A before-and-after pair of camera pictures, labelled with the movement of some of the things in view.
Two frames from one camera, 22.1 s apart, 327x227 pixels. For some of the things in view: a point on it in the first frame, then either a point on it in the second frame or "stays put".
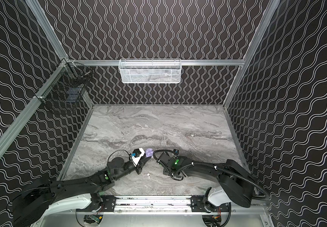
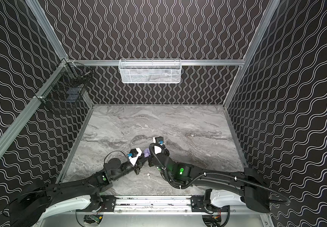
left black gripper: (139, 166) stays put
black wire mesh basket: (65, 89) stays put
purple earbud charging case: (149, 152) stays put
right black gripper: (163, 160) → (158, 152)
